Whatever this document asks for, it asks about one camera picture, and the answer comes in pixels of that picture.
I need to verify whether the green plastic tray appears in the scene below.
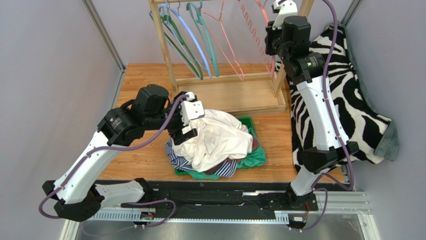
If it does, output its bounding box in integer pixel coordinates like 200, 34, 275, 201
177, 116, 256, 176

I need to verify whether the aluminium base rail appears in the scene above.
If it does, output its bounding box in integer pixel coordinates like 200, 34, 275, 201
60, 181, 380, 240

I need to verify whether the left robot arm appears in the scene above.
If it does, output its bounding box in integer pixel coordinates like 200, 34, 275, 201
38, 84, 205, 222

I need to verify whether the thin pink wire hanger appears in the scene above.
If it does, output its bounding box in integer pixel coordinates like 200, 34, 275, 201
200, 0, 245, 81

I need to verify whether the thin blue wire hanger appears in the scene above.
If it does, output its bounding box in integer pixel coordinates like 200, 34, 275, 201
148, 3, 204, 81

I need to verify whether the white tank top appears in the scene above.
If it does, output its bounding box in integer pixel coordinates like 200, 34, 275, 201
171, 109, 254, 172

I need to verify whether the teal plastic hanger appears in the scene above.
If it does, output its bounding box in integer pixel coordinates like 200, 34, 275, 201
186, 0, 220, 77

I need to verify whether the wooden clothes rack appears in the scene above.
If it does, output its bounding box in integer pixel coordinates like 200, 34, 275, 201
148, 0, 315, 117

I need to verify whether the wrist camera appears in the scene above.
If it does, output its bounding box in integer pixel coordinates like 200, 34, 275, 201
179, 91, 205, 126
272, 0, 298, 30

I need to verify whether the zebra print blanket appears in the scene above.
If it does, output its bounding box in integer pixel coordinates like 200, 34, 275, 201
286, 24, 400, 171

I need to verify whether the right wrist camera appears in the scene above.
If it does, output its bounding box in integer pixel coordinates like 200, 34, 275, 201
272, 0, 298, 30

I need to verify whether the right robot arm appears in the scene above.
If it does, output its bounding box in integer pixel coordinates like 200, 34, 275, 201
265, 15, 359, 204

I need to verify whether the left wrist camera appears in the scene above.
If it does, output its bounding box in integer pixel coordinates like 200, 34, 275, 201
179, 91, 205, 126

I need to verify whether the maroon printed tank top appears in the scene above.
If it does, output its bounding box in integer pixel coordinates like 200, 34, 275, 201
203, 136, 267, 179

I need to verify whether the blue striped tank top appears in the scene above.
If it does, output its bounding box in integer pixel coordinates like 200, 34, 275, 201
164, 138, 221, 180

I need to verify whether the green tank top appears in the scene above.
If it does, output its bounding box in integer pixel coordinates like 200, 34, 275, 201
175, 126, 267, 180

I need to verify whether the light blue plastic hanger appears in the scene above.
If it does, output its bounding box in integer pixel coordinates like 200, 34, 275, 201
158, 1, 215, 81

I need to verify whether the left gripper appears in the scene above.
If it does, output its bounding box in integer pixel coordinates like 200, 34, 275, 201
145, 92, 198, 145

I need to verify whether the pink plastic hanger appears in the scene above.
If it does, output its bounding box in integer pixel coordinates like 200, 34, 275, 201
237, 0, 276, 78

